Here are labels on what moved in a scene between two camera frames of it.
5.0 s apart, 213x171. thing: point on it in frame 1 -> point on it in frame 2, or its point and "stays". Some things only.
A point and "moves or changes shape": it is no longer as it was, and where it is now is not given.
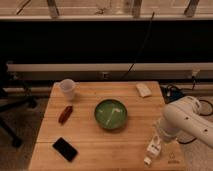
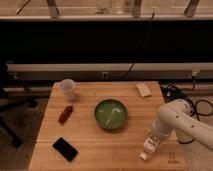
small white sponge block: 143,90 stays
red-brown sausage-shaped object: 65,115 stays
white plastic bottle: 153,150 moves or changes shape
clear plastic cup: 67,85 stays
